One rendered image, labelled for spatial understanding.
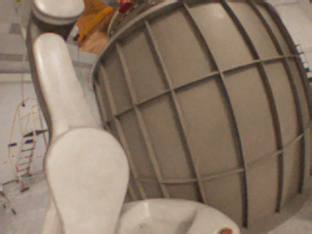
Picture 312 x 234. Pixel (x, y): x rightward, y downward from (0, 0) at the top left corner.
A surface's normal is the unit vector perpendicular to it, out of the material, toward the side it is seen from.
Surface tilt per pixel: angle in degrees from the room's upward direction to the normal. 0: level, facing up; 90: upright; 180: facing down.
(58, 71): 90
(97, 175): 90
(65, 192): 88
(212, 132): 90
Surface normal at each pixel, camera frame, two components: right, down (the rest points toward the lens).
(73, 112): 0.74, -0.26
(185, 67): -0.39, 0.10
